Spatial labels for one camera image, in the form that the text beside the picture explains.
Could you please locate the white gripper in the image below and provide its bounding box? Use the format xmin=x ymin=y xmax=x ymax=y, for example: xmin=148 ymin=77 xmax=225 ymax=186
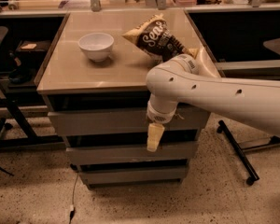
xmin=147 ymin=102 xmax=177 ymax=152

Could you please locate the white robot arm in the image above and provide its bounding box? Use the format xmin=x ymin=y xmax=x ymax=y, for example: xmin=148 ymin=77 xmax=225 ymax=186
xmin=146 ymin=54 xmax=280 ymax=137

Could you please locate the grey drawer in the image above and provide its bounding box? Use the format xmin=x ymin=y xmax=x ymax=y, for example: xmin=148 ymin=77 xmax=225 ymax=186
xmin=80 ymin=166 xmax=189 ymax=185
xmin=66 ymin=141 xmax=199 ymax=165
xmin=49 ymin=105 xmax=210 ymax=136

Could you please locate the grey bottom drawer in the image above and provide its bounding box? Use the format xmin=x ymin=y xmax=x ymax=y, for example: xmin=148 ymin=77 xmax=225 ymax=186
xmin=80 ymin=166 xmax=189 ymax=185

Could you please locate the black table frame left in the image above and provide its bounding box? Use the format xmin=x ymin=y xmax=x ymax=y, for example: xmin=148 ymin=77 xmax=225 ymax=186
xmin=0 ymin=77 xmax=65 ymax=177

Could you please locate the black cable on floor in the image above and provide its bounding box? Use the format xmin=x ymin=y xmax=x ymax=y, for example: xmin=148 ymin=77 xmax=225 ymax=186
xmin=68 ymin=171 xmax=80 ymax=224

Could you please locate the white bowl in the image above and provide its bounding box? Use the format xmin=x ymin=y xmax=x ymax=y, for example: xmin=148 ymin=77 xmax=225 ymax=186
xmin=78 ymin=33 xmax=114 ymax=62

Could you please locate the black wheeled stand base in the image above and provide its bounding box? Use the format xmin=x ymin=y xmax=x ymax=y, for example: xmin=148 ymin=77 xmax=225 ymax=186
xmin=217 ymin=120 xmax=280 ymax=186

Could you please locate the brown chip bag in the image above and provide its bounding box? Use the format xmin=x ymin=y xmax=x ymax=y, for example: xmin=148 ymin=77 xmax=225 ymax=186
xmin=122 ymin=14 xmax=199 ymax=63

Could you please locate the grey middle drawer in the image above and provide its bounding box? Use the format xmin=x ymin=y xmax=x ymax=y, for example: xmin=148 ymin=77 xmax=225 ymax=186
xmin=66 ymin=141 xmax=199 ymax=165

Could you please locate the grey drawer cabinet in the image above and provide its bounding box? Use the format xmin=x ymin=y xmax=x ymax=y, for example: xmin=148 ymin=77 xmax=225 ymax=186
xmin=37 ymin=9 xmax=202 ymax=176

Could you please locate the grey top drawer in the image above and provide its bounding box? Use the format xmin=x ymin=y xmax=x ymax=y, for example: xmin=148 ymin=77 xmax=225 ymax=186
xmin=49 ymin=105 xmax=210 ymax=136

